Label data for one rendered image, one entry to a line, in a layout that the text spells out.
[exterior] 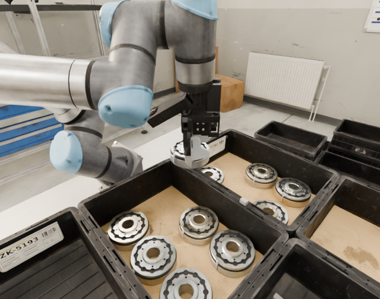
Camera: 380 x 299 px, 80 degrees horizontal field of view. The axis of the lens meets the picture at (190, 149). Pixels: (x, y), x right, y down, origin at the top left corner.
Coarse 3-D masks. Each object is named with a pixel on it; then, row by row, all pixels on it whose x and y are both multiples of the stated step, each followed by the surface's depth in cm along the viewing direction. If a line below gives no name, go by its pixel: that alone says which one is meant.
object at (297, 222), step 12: (228, 132) 87; (240, 132) 86; (264, 144) 79; (192, 168) 67; (324, 168) 67; (336, 180) 63; (228, 192) 58; (324, 192) 58; (252, 204) 55; (312, 204) 55; (264, 216) 52; (288, 228) 49
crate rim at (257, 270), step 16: (192, 176) 65; (224, 192) 58; (80, 208) 54; (96, 224) 50; (272, 224) 50; (112, 256) 43; (272, 256) 43; (128, 272) 41; (256, 272) 41; (144, 288) 38; (240, 288) 38
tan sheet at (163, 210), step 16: (160, 192) 73; (176, 192) 73; (144, 208) 67; (160, 208) 67; (176, 208) 67; (160, 224) 62; (176, 224) 62; (176, 240) 58; (128, 256) 54; (192, 256) 54; (208, 256) 54; (256, 256) 54; (208, 272) 51; (160, 288) 48; (224, 288) 48
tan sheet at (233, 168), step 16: (224, 160) 88; (240, 160) 88; (224, 176) 80; (240, 176) 80; (240, 192) 73; (256, 192) 73; (272, 192) 73; (288, 208) 67; (304, 208) 67; (288, 224) 62
